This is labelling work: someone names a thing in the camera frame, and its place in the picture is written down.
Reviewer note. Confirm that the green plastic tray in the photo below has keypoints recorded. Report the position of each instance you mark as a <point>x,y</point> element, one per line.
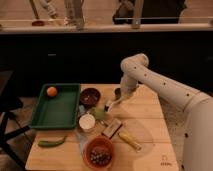
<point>59,112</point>

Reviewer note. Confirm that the white round container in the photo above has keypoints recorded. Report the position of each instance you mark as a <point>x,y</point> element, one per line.
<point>87,122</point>

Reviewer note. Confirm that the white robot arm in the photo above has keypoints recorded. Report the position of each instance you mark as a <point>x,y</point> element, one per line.
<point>197,105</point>

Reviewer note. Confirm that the red dish on counter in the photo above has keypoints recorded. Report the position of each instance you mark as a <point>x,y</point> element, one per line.
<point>38,23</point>

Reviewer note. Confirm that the dark maroon bowl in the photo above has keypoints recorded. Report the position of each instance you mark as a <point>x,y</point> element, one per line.
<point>89,97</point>

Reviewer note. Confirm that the black chair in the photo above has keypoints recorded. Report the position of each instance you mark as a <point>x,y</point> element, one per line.
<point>8,103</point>

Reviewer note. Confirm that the blue and green sponge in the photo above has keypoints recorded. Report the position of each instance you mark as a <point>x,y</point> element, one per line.
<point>98,113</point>

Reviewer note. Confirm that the beige wooden gripper block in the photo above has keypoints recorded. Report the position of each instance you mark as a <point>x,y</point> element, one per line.
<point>124,97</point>

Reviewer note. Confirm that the wooden block with dark stripe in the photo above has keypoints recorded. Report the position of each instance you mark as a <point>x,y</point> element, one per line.
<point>112,128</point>

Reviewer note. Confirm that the small metal cup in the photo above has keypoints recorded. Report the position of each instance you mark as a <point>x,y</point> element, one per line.
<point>117,93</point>

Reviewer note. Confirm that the green pea pod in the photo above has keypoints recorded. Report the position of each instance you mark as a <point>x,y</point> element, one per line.
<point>49,144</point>

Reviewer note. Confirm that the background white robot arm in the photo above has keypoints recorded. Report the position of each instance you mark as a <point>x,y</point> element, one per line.
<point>73,9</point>

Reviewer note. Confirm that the orange bowl with beads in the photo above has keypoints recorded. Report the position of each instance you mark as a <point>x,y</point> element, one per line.
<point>98,153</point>

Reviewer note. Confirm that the yellow handled tool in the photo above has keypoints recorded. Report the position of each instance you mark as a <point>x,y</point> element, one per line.
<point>130,140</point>

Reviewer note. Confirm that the person in dark clothing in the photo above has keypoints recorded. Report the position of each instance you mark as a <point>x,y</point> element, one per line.
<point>153,11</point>

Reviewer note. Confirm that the orange ball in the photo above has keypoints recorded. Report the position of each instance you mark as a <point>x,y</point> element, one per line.
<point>51,91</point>

